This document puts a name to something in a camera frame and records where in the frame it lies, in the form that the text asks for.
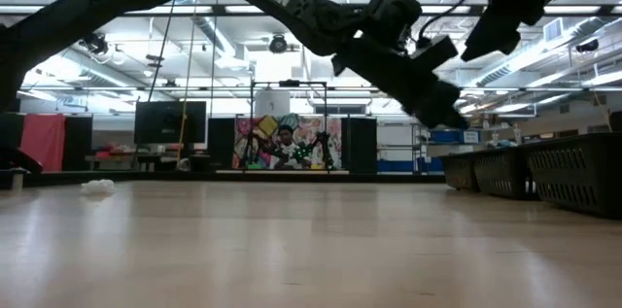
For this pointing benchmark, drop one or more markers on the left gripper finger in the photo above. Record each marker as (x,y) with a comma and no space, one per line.
(432,111)
(449,101)

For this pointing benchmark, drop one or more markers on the small white ghost figure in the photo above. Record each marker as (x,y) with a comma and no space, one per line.
(97,186)

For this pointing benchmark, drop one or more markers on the black background robot arm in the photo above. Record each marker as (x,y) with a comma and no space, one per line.
(252,147)
(323,147)

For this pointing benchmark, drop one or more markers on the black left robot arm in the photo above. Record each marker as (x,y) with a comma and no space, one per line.
(97,2)

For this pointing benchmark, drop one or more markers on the blue storage bins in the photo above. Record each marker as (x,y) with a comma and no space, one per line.
(449,137)

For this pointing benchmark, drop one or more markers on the white ceiling vent box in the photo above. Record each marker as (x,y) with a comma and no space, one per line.
(553,30)

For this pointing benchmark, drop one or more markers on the blue low crates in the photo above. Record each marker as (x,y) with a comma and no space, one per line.
(403,167)

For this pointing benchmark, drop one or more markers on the black slotted plastic basket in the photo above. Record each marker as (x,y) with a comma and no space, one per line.
(459,172)
(503,172)
(576,177)

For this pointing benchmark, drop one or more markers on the tall black cabinet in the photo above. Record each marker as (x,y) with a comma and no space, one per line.
(358,145)

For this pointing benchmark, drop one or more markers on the thin black background gantry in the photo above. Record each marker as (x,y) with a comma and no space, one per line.
(289,83)

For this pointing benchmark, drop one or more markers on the black ceiling device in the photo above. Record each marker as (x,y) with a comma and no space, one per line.
(587,46)

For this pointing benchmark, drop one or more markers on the person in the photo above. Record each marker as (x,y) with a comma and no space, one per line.
(286,150)

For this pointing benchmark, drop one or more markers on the black partition panel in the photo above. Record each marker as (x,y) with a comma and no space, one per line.
(10,133)
(79,143)
(221,140)

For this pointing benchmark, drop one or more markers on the thin yellow pole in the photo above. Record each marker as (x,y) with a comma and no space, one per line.
(183,126)

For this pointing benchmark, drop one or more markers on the black monitor screen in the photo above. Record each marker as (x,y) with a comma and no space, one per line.
(170,123)

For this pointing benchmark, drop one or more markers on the black overhead beam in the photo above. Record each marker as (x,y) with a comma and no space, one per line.
(146,9)

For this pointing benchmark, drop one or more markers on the cluttered background table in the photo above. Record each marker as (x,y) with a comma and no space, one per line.
(121,158)

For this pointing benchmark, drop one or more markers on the red cloth panel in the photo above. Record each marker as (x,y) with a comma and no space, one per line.
(44,143)

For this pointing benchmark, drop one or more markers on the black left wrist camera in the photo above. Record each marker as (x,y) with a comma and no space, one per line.
(435,53)

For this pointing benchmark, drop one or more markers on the black overhead camera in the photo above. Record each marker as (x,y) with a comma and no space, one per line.
(278,44)

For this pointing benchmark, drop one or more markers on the colourful patterned wall hanging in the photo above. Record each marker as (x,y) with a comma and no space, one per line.
(262,126)

